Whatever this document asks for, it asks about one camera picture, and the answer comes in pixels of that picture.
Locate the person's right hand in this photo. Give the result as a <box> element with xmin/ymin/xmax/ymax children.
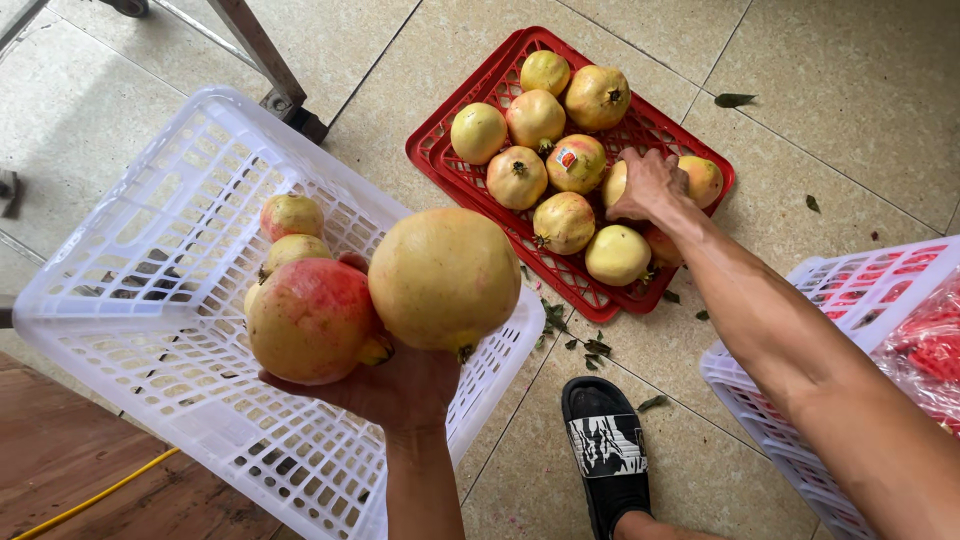
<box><xmin>605</xmin><ymin>147</ymin><xmax>692</xmax><ymax>227</ymax></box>

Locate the pink-yellow pomegranate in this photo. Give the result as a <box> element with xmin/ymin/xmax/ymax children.
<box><xmin>258</xmin><ymin>193</ymin><xmax>326</xmax><ymax>243</ymax></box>
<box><xmin>257</xmin><ymin>233</ymin><xmax>334</xmax><ymax>285</ymax></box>

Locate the cluster of leaf scraps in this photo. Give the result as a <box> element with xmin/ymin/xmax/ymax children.
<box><xmin>520</xmin><ymin>264</ymin><xmax>613</xmax><ymax>373</ymax></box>

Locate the red plastic tray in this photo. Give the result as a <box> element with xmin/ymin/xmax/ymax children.
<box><xmin>426</xmin><ymin>26</ymin><xmax>737</xmax><ymax>316</ymax></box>
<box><xmin>405</xmin><ymin>28</ymin><xmax>625</xmax><ymax>324</ymax></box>

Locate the small pale yellow pomegranate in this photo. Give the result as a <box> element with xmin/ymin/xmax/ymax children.
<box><xmin>601</xmin><ymin>159</ymin><xmax>630</xmax><ymax>210</ymax></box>

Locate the person's foot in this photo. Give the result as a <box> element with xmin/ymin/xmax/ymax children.
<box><xmin>612</xmin><ymin>509</ymin><xmax>725</xmax><ymax>540</ymax></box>

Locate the heap of pomegranates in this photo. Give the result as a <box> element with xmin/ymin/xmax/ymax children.
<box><xmin>449</xmin><ymin>49</ymin><xmax>726</xmax><ymax>288</ymax></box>

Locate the white basket with red filling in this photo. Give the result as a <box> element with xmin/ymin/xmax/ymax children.
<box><xmin>699</xmin><ymin>234</ymin><xmax>960</xmax><ymax>540</ymax></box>

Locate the brown wooden board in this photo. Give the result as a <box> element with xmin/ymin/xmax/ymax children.
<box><xmin>0</xmin><ymin>351</ymin><xmax>303</xmax><ymax>540</ymax></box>

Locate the white plastic basket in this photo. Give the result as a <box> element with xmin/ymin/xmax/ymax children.
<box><xmin>11</xmin><ymin>84</ymin><xmax>548</xmax><ymax>540</ymax></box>

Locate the black slipper with white print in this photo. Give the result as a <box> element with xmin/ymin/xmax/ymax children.
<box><xmin>560</xmin><ymin>375</ymin><xmax>653</xmax><ymax>540</ymax></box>

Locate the red-blushed pomegranate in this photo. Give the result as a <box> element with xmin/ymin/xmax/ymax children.
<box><xmin>244</xmin><ymin>258</ymin><xmax>396</xmax><ymax>386</ymax></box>

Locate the clear bag of red netting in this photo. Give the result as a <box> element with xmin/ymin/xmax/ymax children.
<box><xmin>872</xmin><ymin>268</ymin><xmax>960</xmax><ymax>438</ymax></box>

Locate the large yellow pomegranate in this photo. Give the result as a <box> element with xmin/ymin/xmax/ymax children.
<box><xmin>366</xmin><ymin>207</ymin><xmax>523</xmax><ymax>366</ymax></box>

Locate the person's left hand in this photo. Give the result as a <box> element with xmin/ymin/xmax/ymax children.
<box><xmin>258</xmin><ymin>251</ymin><xmax>463</xmax><ymax>438</ymax></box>

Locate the grey metal frame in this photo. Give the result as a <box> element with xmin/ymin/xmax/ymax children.
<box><xmin>0</xmin><ymin>0</ymin><xmax>330</xmax><ymax>146</ymax></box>

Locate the yellow hose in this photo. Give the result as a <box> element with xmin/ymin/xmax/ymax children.
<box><xmin>11</xmin><ymin>446</ymin><xmax>182</xmax><ymax>540</ymax></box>

